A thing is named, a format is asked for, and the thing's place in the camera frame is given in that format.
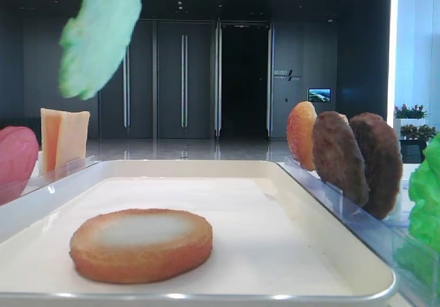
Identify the green lettuce leaf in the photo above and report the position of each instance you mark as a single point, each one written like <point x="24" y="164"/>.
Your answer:
<point x="424" y="214"/>
<point x="94" y="44"/>

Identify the bun slice on tray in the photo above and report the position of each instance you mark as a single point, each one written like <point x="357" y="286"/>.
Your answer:
<point x="138" y="246"/>

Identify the white metal tray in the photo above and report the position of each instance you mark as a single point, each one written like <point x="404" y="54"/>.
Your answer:
<point x="274" y="244"/>

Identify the inner golden bun top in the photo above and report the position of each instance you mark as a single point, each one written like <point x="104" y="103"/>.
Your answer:
<point x="300" y="124"/>

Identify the outer orange cheese slice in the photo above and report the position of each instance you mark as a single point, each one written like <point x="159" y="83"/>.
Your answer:
<point x="50" y="125"/>

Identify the inner pale cheese slice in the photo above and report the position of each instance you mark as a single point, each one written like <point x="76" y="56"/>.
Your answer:
<point x="72" y="137"/>

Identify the outer brown meat patty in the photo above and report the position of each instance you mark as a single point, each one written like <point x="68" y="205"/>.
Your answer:
<point x="380" y="148"/>

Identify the wall display screen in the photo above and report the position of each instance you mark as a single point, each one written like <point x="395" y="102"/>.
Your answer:
<point x="319" y="95"/>

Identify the inner brown meat patty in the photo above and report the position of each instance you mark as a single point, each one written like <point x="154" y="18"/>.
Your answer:
<point x="337" y="156"/>

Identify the clear left rail strip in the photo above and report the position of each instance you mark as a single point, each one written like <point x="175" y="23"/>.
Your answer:
<point x="16" y="190"/>

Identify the brown meat patty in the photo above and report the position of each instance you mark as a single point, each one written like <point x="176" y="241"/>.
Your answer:
<point x="337" y="156"/>
<point x="380" y="148"/>

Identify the outer red tomato slice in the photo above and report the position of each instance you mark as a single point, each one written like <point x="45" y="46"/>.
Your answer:
<point x="19" y="153"/>

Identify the clear right rail strip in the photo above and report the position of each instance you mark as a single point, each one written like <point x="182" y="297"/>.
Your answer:
<point x="384" y="237"/>

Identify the flower planter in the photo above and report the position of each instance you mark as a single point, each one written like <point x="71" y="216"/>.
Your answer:
<point x="414" y="132"/>

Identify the clear rail strip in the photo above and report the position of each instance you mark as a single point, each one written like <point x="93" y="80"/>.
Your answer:
<point x="16" y="190"/>
<point x="384" y="237"/>

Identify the green lettuce leaf in rack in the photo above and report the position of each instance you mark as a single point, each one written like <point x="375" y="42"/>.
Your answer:
<point x="424" y="214"/>

